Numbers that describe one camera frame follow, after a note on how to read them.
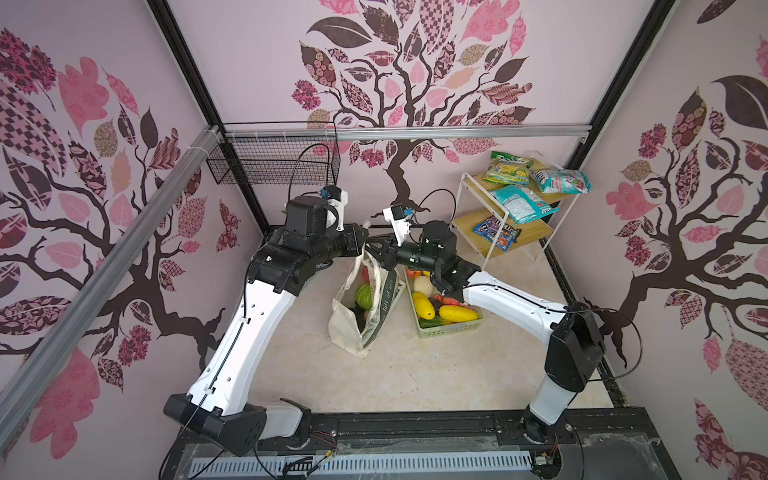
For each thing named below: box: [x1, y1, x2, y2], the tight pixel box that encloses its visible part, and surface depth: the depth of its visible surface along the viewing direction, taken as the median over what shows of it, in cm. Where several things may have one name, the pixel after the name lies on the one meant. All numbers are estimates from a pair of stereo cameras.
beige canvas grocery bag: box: [328, 243, 406, 358], surface depth 78 cm
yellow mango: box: [412, 291, 435, 320], surface depth 88 cm
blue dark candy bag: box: [474, 215, 523, 252], surface depth 96 cm
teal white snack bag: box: [489, 184, 560, 226], surface depth 78 cm
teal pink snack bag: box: [530, 169, 593, 194], surface depth 81 cm
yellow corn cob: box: [439, 305, 479, 323], surface depth 89 cm
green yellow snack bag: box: [482, 151, 534, 185], surface depth 87 cm
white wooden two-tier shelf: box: [451, 153, 580, 270], surface depth 85 cm
